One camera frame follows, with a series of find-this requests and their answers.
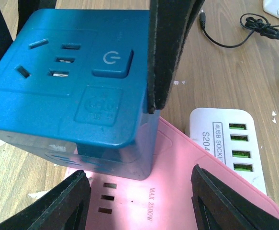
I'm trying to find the thin black adapter cable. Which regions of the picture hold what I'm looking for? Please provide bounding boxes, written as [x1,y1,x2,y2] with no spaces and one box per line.
[199,9,279,48]

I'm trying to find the white power strip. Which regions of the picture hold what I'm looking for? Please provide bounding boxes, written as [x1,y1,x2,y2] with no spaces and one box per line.
[188,108,267,193]

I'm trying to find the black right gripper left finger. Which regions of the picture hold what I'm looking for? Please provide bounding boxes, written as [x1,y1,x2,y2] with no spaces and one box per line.
[0,170,91,230]

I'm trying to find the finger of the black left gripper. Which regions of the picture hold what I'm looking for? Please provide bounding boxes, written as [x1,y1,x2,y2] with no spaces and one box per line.
[147,0,204,114]
[0,0,56,60]

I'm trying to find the blue cube socket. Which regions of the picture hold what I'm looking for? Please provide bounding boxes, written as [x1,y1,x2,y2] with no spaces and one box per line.
[0,9,159,180]

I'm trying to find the large pink socket block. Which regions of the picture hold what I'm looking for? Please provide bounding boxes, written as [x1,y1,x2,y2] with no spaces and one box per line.
[65,116,279,230]

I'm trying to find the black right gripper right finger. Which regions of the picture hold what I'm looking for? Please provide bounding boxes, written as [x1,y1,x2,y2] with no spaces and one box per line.
[191,165,279,230]

